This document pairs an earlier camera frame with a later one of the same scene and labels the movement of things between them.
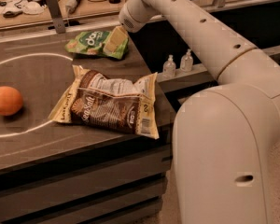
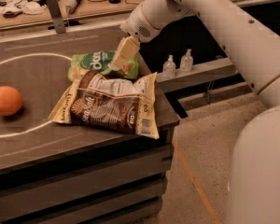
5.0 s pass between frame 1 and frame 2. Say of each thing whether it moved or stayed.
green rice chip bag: moved
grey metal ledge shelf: stayed
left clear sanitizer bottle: stayed
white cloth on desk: stayed
